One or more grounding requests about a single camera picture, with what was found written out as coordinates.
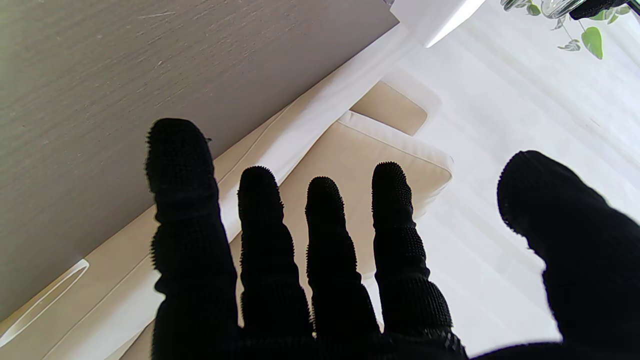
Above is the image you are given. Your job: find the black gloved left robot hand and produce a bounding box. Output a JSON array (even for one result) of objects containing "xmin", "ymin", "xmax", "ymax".
[{"xmin": 570, "ymin": 0, "xmax": 629, "ymax": 21}]

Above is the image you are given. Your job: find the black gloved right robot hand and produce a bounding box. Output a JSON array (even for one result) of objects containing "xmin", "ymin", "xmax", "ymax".
[{"xmin": 145, "ymin": 118, "xmax": 640, "ymax": 360}]

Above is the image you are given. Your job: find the white square jar lid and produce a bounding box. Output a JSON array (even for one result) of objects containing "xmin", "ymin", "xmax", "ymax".
[{"xmin": 390, "ymin": 0, "xmax": 487, "ymax": 49}]

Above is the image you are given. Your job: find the broad leaf green houseplant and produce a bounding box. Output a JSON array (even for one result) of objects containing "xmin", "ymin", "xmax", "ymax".
[{"xmin": 501, "ymin": 0, "xmax": 633, "ymax": 60}]

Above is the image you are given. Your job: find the beige sofa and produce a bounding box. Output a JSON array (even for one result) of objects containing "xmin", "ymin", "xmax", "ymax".
[{"xmin": 0, "ymin": 75, "xmax": 455, "ymax": 360}]

